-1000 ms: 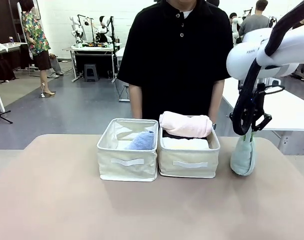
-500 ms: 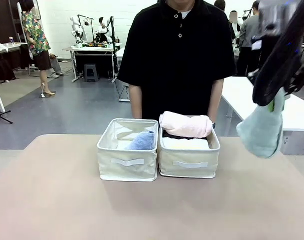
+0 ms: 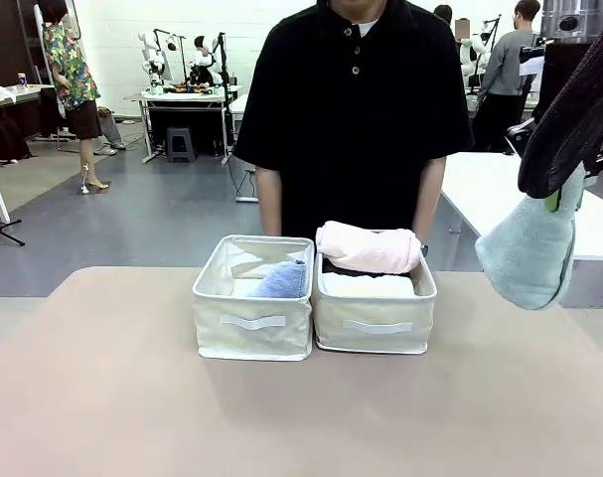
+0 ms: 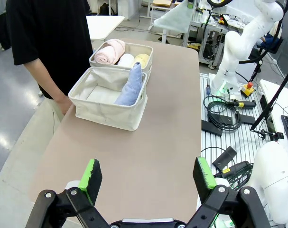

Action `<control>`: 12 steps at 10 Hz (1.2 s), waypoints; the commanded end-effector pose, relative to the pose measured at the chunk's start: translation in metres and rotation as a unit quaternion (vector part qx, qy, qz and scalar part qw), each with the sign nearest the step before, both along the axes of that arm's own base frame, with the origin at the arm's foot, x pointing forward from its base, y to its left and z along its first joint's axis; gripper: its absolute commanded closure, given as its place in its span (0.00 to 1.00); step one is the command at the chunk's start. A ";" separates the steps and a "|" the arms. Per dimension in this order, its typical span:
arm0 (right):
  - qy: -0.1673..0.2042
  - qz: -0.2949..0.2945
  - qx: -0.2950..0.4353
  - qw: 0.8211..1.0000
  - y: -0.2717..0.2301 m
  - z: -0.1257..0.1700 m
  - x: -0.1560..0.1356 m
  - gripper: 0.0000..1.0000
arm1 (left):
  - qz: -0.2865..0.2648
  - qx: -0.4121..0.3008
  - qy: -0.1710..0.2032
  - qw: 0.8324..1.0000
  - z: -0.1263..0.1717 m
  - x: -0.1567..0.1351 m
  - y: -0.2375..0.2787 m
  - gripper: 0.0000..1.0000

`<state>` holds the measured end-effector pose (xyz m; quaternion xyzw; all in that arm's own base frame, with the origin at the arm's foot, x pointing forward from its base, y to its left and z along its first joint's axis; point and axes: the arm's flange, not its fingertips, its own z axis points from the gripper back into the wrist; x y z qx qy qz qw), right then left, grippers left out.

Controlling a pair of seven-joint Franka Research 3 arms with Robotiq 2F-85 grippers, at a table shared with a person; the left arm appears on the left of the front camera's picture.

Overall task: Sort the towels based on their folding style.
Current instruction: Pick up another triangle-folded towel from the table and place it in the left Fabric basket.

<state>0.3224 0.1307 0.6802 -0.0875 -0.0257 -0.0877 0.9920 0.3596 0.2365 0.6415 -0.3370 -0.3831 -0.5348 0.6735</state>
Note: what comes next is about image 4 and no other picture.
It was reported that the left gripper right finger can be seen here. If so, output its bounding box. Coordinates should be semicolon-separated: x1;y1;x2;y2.
186;156;271;228

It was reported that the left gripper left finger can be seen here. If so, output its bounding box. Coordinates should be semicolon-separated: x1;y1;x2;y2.
25;158;111;228

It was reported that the yellow towel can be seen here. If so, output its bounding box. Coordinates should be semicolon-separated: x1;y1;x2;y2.
133;54;150;70

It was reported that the white towel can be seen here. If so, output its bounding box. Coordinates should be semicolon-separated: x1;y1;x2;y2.
117;53;135;68

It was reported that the pink towel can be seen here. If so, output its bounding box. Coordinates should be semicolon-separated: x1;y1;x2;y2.
93;39;126;65

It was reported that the blue cone towel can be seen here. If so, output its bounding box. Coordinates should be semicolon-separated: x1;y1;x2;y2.
114;61;144;106

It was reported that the person's right forearm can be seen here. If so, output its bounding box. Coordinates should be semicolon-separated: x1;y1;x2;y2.
22;57;67;105

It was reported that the cream bin with rolled towels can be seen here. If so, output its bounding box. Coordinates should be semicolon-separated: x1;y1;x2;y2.
89;41;154;77

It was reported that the cream bin with cone towels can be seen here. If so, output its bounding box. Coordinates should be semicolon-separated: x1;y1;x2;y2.
68;66;149;132

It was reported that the person's right hand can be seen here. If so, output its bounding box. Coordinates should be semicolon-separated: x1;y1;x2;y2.
54;94;73;117

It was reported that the black yellow enabling handset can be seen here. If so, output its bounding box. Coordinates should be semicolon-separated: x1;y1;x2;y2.
214;160;253;179
232;99;257;109

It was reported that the black square plate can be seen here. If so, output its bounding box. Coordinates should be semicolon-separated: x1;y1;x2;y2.
212;146;238;171

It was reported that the black flat plate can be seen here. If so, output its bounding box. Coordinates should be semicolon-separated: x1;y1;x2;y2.
201;120;223;137
238;113;256;124

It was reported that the black office chair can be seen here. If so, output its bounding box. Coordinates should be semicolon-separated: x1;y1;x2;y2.
238;30;285;83

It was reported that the white side table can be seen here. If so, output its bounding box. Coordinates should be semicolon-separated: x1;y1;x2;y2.
85;15;125;41

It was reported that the yellow red emergency stop button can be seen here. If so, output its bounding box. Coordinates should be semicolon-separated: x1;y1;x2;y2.
240;82;255;98

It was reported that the black slanted stand pole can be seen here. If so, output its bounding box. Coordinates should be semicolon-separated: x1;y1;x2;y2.
250;68;288;132

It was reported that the person in black shirt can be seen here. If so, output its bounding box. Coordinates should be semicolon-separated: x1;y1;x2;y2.
5;0;94;129

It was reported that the green black coiled cable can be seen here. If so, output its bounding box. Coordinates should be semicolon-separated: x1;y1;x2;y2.
228;163;254;191

